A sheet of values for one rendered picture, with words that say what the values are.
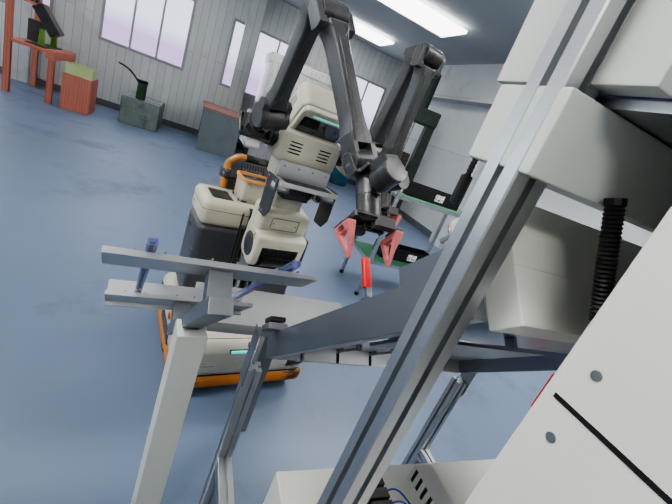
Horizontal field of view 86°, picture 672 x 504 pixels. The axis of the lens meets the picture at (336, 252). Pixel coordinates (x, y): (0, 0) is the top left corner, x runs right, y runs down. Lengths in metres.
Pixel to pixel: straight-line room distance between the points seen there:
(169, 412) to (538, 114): 0.86
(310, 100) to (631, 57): 1.10
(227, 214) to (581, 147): 1.50
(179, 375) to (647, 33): 0.85
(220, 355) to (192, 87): 7.36
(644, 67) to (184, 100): 8.45
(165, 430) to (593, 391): 0.85
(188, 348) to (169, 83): 7.99
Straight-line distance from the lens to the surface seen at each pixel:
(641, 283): 0.32
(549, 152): 0.34
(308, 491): 0.87
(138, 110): 7.55
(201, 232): 1.72
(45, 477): 1.61
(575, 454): 0.34
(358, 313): 0.58
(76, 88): 7.36
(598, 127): 0.38
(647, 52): 0.36
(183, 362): 0.84
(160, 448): 1.02
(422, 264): 0.53
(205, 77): 8.60
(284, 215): 1.49
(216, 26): 8.64
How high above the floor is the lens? 1.29
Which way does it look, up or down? 19 degrees down
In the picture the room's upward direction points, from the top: 21 degrees clockwise
